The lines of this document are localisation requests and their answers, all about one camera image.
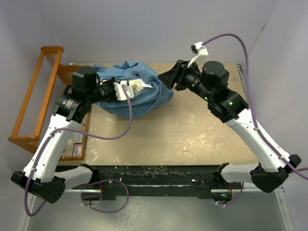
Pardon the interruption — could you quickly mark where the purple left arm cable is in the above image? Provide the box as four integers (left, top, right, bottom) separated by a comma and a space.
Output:
24, 85, 133, 217

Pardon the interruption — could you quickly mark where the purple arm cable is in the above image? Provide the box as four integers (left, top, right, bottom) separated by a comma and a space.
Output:
202, 33, 308, 181
24, 85, 133, 217

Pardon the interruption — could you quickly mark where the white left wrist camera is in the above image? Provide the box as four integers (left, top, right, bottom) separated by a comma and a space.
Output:
114, 80, 135, 101

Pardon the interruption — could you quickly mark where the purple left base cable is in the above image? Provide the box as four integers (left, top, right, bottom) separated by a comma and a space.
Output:
80, 178, 129, 213

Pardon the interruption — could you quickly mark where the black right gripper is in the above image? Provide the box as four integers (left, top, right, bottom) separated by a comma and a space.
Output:
158, 59, 213, 102

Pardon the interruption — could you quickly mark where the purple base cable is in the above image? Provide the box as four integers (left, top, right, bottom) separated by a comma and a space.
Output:
80, 178, 129, 213
212, 181, 244, 208

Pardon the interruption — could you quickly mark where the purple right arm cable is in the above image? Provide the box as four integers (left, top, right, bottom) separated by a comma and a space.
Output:
202, 33, 308, 181

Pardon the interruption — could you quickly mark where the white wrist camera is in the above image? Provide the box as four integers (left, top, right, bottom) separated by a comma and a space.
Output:
188, 42, 208, 67
114, 80, 135, 101

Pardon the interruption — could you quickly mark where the orange wooden tiered rack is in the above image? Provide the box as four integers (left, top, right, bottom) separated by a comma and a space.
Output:
8, 46, 78, 154

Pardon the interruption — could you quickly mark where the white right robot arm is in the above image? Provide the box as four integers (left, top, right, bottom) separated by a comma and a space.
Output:
158, 60, 301, 193

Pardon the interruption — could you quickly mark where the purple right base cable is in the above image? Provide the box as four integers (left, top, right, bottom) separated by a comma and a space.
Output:
212, 181, 244, 208

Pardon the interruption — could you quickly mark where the white pillowcase label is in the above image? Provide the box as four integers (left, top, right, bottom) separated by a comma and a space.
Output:
142, 83, 152, 88

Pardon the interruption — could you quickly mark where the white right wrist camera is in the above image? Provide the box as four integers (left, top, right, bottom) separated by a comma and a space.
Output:
188, 42, 208, 67

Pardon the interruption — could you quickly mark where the red white small box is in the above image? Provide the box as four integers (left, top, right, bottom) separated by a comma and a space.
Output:
72, 132, 83, 157

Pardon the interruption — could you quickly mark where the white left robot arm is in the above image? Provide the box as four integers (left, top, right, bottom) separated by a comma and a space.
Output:
11, 66, 116, 204

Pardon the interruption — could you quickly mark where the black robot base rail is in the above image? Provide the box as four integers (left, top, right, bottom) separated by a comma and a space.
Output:
75, 165, 241, 200

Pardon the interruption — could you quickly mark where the aluminium frame rail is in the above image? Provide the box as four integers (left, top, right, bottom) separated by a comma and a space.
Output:
236, 63, 259, 135

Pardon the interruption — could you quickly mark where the white pillow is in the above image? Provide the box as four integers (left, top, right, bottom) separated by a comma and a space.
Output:
128, 78, 145, 93

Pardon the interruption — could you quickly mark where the blue pillowcase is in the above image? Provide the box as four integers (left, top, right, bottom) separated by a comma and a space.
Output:
93, 60, 174, 118

